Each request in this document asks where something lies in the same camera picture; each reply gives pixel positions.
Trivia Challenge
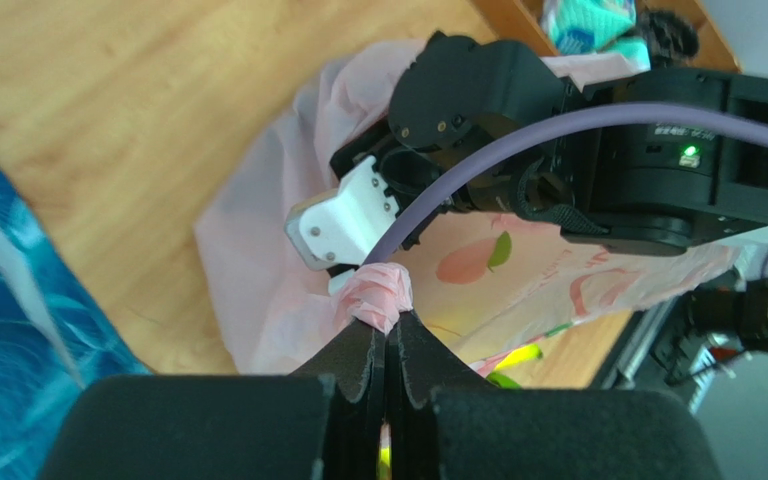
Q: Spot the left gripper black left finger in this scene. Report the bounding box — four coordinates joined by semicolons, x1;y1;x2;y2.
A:
39;321;384;479

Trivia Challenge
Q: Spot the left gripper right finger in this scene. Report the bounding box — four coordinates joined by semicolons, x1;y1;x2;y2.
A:
386;312;721;479

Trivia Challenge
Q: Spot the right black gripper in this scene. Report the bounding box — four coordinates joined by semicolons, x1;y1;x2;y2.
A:
329;116;545;251

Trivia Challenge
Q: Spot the pink plastic bag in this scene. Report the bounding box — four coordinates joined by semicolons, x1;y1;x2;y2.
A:
195;40;738;374

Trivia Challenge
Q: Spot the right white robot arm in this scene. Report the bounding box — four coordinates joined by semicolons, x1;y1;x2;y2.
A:
330;33;768;256

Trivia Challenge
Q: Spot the brown compartment tray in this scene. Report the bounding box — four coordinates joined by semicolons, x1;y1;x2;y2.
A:
472;0;741;73

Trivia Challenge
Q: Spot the green white sock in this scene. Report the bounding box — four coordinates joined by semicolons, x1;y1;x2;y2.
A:
604;37;651;71
540;0;637;55

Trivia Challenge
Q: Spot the black sock roll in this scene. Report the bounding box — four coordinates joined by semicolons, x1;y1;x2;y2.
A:
636;9;700;68

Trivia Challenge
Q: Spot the blue patterned cloth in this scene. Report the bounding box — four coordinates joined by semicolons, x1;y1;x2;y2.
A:
0;170;145;479

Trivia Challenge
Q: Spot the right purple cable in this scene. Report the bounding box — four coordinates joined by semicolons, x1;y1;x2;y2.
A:
361;101;768;268

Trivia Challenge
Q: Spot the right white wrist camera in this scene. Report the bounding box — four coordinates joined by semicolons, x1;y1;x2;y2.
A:
284;155;401;295

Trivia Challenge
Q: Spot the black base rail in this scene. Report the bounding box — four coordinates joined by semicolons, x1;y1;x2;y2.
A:
588;297;681;390

